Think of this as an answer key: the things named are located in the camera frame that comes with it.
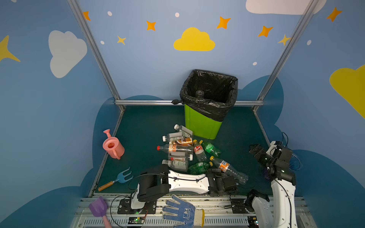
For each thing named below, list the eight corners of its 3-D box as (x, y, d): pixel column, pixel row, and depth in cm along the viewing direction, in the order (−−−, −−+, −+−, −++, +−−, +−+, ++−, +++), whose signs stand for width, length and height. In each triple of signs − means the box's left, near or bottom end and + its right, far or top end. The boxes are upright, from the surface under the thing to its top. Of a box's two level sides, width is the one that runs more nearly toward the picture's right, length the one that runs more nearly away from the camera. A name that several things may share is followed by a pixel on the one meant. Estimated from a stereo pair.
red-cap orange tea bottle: (157, 153, 94) (156, 150, 91) (157, 146, 97) (157, 144, 94) (193, 153, 94) (193, 150, 91) (193, 147, 97) (193, 144, 94)
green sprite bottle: (197, 146, 97) (197, 144, 95) (200, 140, 100) (201, 138, 98) (218, 158, 92) (219, 156, 90) (221, 151, 95) (222, 149, 93)
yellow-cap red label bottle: (199, 163, 90) (199, 161, 87) (190, 142, 99) (191, 140, 97) (207, 160, 91) (207, 158, 88) (198, 140, 100) (198, 138, 98)
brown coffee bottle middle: (173, 145, 97) (173, 143, 95) (173, 139, 100) (173, 137, 98) (192, 145, 97) (192, 143, 95) (191, 139, 100) (192, 137, 99)
